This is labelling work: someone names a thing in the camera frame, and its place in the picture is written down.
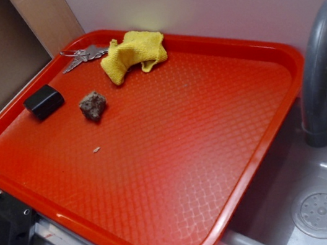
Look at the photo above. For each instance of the yellow cloth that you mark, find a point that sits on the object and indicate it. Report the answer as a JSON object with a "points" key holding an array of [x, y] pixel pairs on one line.
{"points": [[144, 48]]}

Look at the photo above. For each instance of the red plastic tray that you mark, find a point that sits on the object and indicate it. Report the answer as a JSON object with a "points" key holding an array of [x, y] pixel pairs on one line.
{"points": [[178, 145]]}

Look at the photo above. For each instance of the brown rough stone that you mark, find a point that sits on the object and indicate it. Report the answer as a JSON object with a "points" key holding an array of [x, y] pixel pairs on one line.
{"points": [[92, 106]]}

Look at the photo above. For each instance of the small black box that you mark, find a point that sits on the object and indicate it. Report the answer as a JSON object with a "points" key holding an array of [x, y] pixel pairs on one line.
{"points": [[44, 102]]}

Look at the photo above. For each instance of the grey plastic sink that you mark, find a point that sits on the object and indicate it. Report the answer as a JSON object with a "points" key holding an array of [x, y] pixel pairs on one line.
{"points": [[290, 166]]}

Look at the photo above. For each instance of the grey curved faucet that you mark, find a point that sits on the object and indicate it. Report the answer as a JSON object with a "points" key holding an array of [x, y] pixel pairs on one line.
{"points": [[314, 87]]}

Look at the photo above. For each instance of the round sink drain strainer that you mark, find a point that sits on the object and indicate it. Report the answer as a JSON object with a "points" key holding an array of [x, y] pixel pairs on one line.
{"points": [[309, 211]]}

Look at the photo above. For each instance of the silver keys with ring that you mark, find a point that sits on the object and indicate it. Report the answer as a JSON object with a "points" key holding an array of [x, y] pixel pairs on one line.
{"points": [[79, 56]]}

